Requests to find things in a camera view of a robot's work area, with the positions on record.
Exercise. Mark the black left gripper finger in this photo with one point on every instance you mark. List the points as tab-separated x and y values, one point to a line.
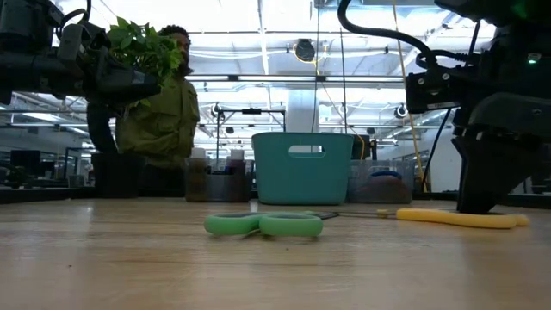
125	82
114	102

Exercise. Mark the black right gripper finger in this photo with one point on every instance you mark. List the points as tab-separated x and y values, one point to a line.
495	172

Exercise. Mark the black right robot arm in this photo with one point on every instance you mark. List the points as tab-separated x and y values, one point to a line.
508	47

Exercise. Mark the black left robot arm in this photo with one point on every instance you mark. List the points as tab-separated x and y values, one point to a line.
30	69

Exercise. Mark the green plant in black pot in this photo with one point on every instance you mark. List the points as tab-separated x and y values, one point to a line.
142	47

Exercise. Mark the person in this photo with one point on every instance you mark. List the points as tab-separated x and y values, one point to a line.
168	125

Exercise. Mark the distant black monitor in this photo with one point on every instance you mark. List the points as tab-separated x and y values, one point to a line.
26	161

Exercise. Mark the translucent grey plastic bin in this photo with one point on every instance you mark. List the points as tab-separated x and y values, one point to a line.
353	172
217	187

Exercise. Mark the teal plastic bin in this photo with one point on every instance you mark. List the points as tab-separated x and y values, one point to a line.
280	185

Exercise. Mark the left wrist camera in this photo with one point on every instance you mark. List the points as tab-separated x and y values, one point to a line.
72	41

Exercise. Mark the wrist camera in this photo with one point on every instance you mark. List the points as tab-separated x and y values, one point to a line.
435	92
72	41

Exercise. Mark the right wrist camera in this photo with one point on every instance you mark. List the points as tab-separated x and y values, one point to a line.
435	92

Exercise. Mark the black aluminium rig frame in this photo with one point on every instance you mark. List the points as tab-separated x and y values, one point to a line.
43	196

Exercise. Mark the distant black rig frame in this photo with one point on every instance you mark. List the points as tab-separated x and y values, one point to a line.
251	111

